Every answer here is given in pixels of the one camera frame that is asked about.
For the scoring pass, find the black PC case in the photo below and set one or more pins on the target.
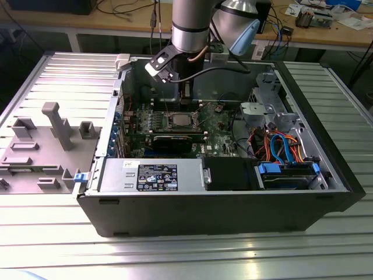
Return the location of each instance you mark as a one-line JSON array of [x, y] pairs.
[[204, 210]]

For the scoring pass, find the RAM slot white clips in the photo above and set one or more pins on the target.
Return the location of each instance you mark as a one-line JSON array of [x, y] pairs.
[[163, 102], [163, 107]]

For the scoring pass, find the black graphics card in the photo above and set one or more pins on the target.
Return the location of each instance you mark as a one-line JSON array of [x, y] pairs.
[[172, 144]]

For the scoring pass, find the blue case latch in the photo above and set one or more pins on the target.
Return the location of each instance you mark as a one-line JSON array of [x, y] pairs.
[[80, 178]]

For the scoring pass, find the grey case release latch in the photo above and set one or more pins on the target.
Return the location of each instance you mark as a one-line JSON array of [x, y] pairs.
[[122, 61]]

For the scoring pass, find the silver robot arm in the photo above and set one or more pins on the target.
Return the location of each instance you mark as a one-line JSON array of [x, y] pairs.
[[189, 17]]

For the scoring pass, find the CPU socket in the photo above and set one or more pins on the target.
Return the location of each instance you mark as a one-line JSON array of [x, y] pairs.
[[168, 122]]

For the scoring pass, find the tall black device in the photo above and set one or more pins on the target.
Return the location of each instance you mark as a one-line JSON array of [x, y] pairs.
[[265, 17]]

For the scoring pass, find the small grey wrist camera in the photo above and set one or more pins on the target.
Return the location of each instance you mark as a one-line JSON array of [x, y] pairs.
[[218, 56]]

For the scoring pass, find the silver CPU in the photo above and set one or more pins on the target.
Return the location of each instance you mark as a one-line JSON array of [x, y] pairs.
[[182, 120]]

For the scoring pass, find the white papers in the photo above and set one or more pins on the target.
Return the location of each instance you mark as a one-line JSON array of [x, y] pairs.
[[355, 23]]

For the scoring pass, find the green motherboard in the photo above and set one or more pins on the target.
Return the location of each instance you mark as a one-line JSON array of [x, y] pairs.
[[215, 140]]

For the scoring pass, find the silver power supply unit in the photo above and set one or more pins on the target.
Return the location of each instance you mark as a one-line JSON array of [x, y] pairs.
[[116, 175]]

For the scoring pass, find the thin metal locking lever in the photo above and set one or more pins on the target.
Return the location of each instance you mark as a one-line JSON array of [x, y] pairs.
[[167, 106]]

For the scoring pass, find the round coin battery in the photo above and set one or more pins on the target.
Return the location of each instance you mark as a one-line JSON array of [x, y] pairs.
[[219, 109]]

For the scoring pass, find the small black adapter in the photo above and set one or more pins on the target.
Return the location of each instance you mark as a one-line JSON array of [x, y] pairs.
[[287, 30]]

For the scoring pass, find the hard disk blue carrier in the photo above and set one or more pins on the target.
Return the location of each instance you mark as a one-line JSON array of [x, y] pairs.
[[279, 181]]

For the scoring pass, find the finned CPU cooler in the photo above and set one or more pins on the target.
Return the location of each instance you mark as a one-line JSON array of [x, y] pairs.
[[304, 19]]

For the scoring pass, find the silver metal device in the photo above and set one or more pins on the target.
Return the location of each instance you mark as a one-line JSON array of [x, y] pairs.
[[323, 20]]

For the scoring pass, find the silver metal drive cage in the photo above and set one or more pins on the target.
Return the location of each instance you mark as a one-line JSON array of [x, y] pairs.
[[256, 112]]

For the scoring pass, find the wooden workbench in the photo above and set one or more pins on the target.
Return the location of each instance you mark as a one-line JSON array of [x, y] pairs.
[[122, 23]]

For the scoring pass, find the white label sheet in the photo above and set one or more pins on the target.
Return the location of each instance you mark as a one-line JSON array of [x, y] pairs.
[[258, 52]]

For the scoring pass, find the grey parts rack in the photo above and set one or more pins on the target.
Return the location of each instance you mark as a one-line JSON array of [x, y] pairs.
[[43, 163]]

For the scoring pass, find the black plastic air shroud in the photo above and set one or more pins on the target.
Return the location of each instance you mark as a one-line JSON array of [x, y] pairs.
[[227, 173]]

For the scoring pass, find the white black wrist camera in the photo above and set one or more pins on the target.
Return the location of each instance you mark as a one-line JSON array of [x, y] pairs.
[[158, 62]]

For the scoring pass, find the black box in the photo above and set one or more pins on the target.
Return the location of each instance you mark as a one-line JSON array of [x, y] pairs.
[[58, 6]]

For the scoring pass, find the blue box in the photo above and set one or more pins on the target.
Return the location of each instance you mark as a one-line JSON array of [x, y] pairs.
[[344, 3]]

